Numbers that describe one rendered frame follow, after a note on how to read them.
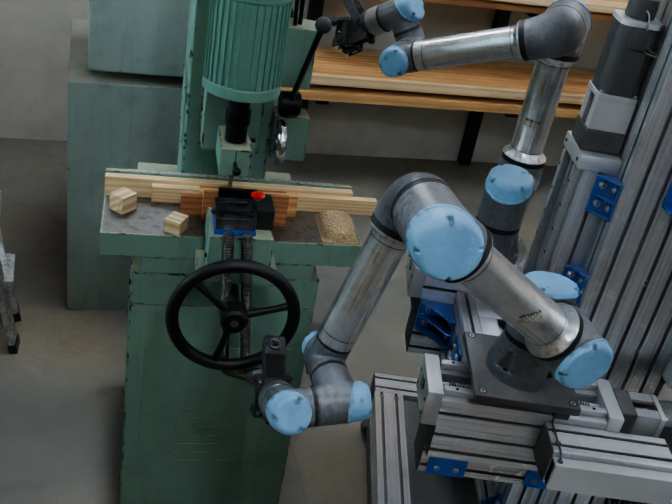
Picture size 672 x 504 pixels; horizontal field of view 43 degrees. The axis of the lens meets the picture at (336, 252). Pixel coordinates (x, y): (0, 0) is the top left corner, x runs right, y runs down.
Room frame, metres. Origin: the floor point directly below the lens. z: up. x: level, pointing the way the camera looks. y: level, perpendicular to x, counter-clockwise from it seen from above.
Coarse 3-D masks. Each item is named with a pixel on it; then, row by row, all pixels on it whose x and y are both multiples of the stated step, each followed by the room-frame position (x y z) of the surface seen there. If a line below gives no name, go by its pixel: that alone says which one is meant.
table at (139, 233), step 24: (120, 216) 1.66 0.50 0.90; (144, 216) 1.68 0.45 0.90; (192, 216) 1.72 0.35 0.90; (312, 216) 1.83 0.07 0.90; (120, 240) 1.59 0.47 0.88; (144, 240) 1.60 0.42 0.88; (168, 240) 1.61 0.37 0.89; (192, 240) 1.63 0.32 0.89; (288, 240) 1.69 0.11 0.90; (312, 240) 1.72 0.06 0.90; (360, 240) 1.76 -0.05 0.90; (312, 264) 1.70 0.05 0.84; (336, 264) 1.72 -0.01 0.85
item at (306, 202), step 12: (156, 192) 1.75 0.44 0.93; (168, 192) 1.76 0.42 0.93; (180, 192) 1.77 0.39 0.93; (192, 192) 1.78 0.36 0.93; (288, 192) 1.86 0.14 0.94; (300, 204) 1.85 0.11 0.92; (312, 204) 1.85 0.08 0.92; (324, 204) 1.86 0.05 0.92; (336, 204) 1.87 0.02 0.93; (348, 204) 1.88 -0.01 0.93; (360, 204) 1.89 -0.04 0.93; (372, 204) 1.90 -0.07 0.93
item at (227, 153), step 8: (224, 128) 1.87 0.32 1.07; (224, 136) 1.82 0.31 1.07; (216, 144) 1.87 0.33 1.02; (224, 144) 1.78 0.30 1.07; (232, 144) 1.79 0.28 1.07; (240, 144) 1.80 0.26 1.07; (248, 144) 1.80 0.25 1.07; (216, 152) 1.85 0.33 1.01; (224, 152) 1.75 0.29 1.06; (232, 152) 1.76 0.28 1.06; (240, 152) 1.76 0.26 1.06; (248, 152) 1.77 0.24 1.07; (224, 160) 1.75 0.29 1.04; (232, 160) 1.76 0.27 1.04; (240, 160) 1.76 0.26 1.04; (248, 160) 1.77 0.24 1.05; (224, 168) 1.76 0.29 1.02; (232, 168) 1.76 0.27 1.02; (240, 168) 1.77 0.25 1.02; (248, 168) 1.77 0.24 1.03; (232, 176) 1.76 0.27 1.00; (240, 176) 1.77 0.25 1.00
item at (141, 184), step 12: (108, 180) 1.74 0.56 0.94; (120, 180) 1.75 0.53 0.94; (132, 180) 1.76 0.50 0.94; (144, 180) 1.77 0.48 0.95; (156, 180) 1.77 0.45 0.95; (168, 180) 1.78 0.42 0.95; (180, 180) 1.79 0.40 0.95; (192, 180) 1.80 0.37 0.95; (204, 180) 1.82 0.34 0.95; (216, 180) 1.83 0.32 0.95; (108, 192) 1.74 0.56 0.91; (144, 192) 1.77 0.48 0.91; (300, 192) 1.87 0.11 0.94; (312, 192) 1.87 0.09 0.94; (324, 192) 1.88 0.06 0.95; (336, 192) 1.89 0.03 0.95; (348, 192) 1.90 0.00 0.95
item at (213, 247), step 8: (208, 208) 1.66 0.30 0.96; (208, 216) 1.63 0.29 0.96; (208, 224) 1.60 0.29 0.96; (208, 232) 1.57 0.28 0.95; (256, 232) 1.60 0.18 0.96; (264, 232) 1.61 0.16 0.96; (208, 240) 1.56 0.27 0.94; (216, 240) 1.55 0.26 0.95; (240, 240) 1.56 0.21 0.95; (256, 240) 1.57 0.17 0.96; (264, 240) 1.57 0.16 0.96; (272, 240) 1.58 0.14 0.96; (208, 248) 1.55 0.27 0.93; (216, 248) 1.55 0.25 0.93; (240, 248) 1.56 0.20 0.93; (256, 248) 1.57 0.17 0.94; (264, 248) 1.57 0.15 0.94; (272, 248) 1.58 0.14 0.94; (208, 256) 1.54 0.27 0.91; (216, 256) 1.55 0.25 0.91; (240, 256) 1.56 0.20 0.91; (256, 256) 1.57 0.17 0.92; (264, 256) 1.58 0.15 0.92
